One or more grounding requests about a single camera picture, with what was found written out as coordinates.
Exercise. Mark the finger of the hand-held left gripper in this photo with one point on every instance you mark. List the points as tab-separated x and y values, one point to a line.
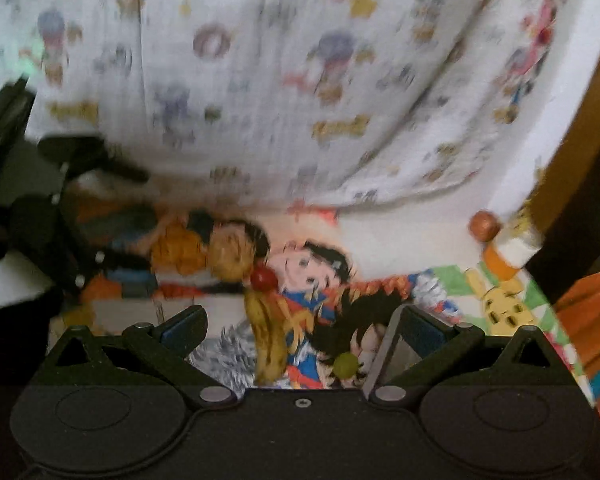
80	152
45	230

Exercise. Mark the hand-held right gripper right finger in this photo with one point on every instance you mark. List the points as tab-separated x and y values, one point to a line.
425	330

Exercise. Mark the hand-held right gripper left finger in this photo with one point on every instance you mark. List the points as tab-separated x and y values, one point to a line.
185	331

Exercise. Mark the brown spotted banana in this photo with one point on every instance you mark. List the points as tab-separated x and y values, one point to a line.
266	332

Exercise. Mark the large green grape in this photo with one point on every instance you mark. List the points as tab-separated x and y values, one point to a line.
345	364

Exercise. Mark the small cherry tomato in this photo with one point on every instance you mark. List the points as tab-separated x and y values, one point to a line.
262	278

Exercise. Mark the yellow cartoon animals drawing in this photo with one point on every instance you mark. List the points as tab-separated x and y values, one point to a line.
505	300

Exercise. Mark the orange and white jar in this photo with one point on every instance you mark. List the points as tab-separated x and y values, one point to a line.
505	260

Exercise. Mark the small red-brown round ornament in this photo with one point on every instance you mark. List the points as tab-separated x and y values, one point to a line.
485	225

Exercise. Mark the orange drawing of two boys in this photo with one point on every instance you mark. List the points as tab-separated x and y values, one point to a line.
305	265

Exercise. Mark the white cartoon printed blanket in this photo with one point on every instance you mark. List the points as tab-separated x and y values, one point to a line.
280	85

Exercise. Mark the wall poster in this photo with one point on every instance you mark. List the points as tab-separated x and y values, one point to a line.
595	320

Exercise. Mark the brown wooden door frame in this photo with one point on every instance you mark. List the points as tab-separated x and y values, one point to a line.
590	135

